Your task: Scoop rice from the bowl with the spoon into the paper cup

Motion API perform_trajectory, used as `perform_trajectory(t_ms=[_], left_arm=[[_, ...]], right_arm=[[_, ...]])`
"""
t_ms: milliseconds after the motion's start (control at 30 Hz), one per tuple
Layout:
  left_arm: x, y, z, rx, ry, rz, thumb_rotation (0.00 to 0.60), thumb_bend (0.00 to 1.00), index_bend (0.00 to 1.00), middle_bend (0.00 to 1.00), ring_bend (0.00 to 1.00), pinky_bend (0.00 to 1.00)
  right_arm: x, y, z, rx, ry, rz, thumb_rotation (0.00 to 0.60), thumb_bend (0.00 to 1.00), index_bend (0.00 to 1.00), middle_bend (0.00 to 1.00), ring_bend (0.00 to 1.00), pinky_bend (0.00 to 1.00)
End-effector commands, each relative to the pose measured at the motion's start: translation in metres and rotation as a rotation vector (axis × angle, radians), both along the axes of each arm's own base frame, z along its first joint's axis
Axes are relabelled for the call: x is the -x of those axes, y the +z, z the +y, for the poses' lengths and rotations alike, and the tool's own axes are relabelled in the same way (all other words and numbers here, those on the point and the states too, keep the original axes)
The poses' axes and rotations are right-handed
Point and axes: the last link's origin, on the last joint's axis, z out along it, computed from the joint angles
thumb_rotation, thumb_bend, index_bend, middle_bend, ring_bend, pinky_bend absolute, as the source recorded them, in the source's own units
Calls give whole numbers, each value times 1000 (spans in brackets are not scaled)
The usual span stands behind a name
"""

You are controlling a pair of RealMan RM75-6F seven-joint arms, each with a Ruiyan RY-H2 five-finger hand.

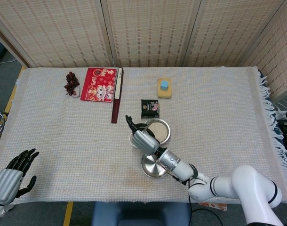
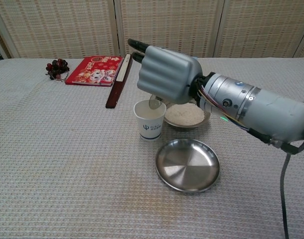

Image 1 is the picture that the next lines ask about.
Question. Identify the white woven fringed tablecloth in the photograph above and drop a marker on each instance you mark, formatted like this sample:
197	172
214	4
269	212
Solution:
75	146

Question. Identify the dark red grape bunch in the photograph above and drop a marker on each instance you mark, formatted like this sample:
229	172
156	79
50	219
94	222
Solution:
70	82

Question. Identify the light blue cube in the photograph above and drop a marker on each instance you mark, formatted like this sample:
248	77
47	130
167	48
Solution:
164	85

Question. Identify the white paper cup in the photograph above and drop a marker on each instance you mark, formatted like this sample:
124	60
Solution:
130	139

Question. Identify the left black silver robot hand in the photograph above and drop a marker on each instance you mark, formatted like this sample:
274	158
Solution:
7	183

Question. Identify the empty steel plate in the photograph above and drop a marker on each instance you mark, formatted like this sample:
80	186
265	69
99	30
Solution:
151	168

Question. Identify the red spiral calendar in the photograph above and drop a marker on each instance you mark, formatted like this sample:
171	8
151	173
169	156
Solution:
98	86

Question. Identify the orange printed paper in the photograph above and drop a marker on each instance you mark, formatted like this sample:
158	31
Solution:
214	206

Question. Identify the black food packet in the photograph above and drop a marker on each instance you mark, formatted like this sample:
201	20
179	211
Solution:
150	108

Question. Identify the woven folding screen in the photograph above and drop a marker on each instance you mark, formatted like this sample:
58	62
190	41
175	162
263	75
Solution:
145	30

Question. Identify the steel bowl with rice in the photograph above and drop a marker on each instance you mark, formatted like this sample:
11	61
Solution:
168	131

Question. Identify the white power strip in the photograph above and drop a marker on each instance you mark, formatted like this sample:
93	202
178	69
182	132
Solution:
283	113

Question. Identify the blue chair seat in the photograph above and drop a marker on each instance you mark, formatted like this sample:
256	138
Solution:
138	214

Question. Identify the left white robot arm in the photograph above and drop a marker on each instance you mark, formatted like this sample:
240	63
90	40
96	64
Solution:
1	208

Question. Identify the yellow sponge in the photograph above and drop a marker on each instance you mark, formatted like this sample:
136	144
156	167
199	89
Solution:
164	93

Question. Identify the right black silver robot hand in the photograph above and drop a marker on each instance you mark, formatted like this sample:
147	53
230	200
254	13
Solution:
144	142

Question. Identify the dark red folded fan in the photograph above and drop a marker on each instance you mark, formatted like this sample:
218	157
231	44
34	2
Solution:
117	99

